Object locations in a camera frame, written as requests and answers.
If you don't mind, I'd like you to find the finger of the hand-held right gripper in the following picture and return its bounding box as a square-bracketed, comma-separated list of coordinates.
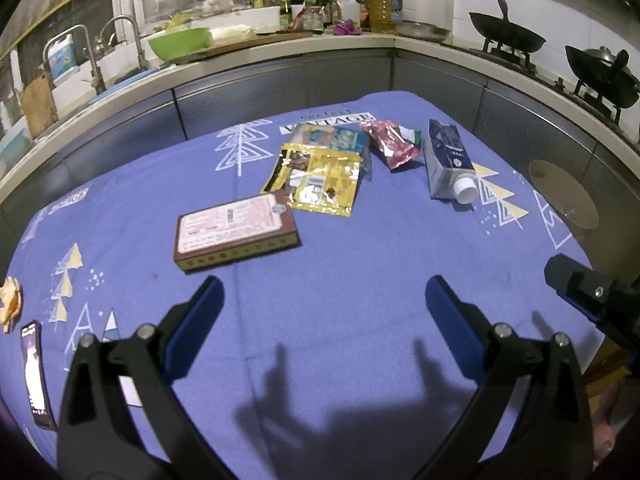
[544, 254, 640, 377]

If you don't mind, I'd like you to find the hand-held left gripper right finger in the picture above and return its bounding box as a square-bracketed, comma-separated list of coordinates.
[415, 275, 597, 480]

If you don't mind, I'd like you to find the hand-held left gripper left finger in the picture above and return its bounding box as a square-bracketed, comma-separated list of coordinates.
[56, 275, 236, 480]

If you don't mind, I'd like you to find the brown cardboard box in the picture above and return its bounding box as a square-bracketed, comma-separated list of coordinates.
[173, 190, 302, 275]

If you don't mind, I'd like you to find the blue white drink carton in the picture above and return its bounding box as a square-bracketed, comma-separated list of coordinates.
[422, 119, 479, 207]

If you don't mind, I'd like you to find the yellow foil packet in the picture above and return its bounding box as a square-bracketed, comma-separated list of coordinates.
[260, 142, 364, 218]

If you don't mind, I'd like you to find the pink foil packet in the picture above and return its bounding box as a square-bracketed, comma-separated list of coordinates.
[359, 120, 424, 172]

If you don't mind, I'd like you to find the blue yellow snack packet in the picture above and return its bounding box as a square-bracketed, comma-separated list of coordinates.
[287, 122, 374, 181]

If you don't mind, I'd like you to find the blue printed cloth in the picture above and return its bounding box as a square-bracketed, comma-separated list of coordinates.
[0, 91, 603, 467]

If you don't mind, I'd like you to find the orange snack piece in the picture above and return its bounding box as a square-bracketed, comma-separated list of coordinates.
[0, 276, 24, 335]

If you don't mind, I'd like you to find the black wok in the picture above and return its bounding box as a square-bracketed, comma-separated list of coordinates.
[468, 0, 547, 54]
[565, 46, 640, 109]

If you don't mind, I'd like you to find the gas stove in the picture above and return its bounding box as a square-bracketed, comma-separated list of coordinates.
[450, 35, 640, 138]

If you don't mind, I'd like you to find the small wooden cutting board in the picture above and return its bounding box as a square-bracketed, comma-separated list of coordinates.
[20, 72, 59, 142]

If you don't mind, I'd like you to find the green plastic bowl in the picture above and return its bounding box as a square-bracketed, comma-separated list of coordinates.
[148, 26, 212, 64]

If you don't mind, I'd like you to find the metal faucet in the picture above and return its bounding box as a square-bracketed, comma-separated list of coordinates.
[42, 25, 107, 96]
[97, 15, 149, 72]

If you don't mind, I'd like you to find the metal plate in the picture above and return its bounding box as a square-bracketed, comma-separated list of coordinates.
[397, 20, 452, 44]

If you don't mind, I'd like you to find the blue detergent jug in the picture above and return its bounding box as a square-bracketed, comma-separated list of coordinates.
[47, 35, 79, 82]

